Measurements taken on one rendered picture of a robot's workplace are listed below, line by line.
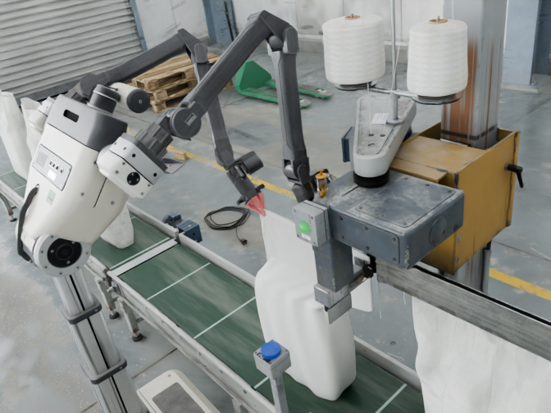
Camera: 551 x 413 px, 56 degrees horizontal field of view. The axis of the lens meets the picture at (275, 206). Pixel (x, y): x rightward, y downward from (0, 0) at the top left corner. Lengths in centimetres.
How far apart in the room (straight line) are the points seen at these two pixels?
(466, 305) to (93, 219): 101
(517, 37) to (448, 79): 492
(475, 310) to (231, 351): 122
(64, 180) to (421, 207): 92
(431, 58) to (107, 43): 808
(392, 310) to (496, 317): 167
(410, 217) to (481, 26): 54
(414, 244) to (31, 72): 792
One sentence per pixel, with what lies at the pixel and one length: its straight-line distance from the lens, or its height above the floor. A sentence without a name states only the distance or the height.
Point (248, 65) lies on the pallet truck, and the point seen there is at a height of 34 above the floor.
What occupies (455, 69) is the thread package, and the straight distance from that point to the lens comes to 130.
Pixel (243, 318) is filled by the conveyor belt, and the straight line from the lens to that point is 243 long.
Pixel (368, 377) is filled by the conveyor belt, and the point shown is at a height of 38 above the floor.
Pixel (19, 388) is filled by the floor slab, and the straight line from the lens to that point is 316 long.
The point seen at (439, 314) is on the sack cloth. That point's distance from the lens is 144.
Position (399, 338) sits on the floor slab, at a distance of 281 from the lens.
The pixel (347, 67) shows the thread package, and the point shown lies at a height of 158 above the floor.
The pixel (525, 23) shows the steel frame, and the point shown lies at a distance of 614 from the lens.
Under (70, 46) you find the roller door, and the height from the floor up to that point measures 65.
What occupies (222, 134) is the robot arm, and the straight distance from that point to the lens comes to 184.
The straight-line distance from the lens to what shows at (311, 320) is 177.
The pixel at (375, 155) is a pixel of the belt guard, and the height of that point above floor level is 142.
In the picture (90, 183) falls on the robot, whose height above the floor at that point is 140.
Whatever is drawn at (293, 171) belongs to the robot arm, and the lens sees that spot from 153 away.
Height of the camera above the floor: 195
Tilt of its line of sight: 29 degrees down
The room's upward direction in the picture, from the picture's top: 9 degrees counter-clockwise
